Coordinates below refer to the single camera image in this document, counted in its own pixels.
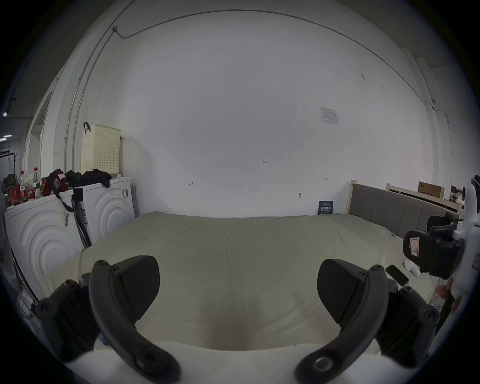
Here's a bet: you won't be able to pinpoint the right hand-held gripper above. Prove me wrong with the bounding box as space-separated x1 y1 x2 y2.
403 175 480 313

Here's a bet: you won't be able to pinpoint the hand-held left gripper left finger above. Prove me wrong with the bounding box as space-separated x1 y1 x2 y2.
35 256 181 376

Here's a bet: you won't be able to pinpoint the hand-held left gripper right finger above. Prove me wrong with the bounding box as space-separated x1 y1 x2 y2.
294 259 442 382

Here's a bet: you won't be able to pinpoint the person's right hand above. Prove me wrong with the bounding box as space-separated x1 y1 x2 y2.
436 277 464 314

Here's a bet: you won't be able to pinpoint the black phone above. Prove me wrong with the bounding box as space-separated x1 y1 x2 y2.
385 264 410 287

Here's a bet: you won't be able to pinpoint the brown carton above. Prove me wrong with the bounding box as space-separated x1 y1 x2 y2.
418 181 446 199

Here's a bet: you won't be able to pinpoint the grey padded headboard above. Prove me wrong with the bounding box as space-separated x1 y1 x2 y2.
349 180 463 241

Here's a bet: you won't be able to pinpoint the white washing machine with bottles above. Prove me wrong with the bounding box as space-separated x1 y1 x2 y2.
3 167 86 301

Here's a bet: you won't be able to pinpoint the white washing machine with basket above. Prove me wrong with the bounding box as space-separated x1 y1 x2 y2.
64 122 137 249

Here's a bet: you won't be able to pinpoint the bed with pale green sheet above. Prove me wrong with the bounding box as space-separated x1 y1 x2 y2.
44 211 448 354

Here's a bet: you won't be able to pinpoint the white paper notice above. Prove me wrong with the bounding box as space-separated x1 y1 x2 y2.
319 106 340 126

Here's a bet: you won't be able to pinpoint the pale wooden bed frame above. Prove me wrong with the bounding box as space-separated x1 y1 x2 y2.
386 182 464 216

